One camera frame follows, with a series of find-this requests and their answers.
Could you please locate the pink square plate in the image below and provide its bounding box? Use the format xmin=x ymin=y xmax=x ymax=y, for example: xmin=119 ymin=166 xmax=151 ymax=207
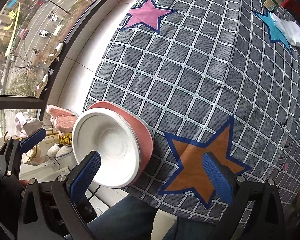
xmin=88 ymin=101 xmax=154 ymax=183

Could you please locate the grey checked tablecloth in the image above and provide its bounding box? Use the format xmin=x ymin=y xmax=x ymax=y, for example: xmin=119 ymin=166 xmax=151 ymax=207
xmin=85 ymin=0 xmax=300 ymax=222

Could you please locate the pink slipper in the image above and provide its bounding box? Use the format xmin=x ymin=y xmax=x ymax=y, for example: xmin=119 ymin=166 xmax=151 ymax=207
xmin=46 ymin=105 xmax=77 ymax=133

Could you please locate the white crumpled cloth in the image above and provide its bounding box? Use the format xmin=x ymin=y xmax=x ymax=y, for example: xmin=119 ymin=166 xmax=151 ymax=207
xmin=270 ymin=12 xmax=300 ymax=48

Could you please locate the white paper bowl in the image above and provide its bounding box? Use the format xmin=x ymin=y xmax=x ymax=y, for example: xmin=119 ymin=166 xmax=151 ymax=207
xmin=72 ymin=108 xmax=141 ymax=189

